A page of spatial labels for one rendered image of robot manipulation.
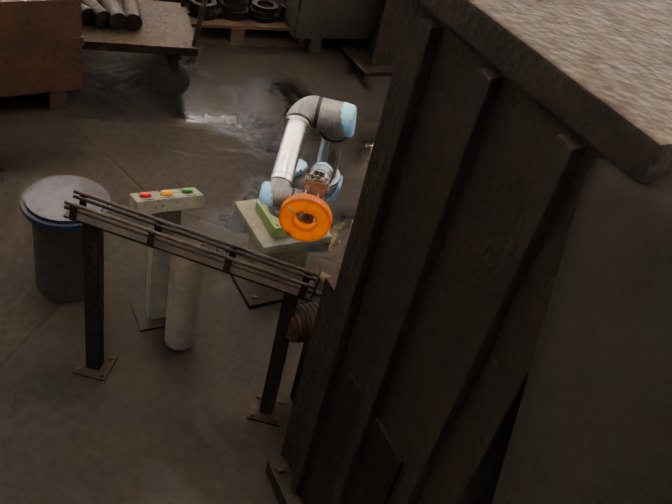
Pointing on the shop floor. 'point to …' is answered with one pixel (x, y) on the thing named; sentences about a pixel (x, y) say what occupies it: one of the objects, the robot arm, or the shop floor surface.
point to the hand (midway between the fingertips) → (306, 212)
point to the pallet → (263, 11)
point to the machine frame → (467, 240)
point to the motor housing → (300, 331)
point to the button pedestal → (157, 267)
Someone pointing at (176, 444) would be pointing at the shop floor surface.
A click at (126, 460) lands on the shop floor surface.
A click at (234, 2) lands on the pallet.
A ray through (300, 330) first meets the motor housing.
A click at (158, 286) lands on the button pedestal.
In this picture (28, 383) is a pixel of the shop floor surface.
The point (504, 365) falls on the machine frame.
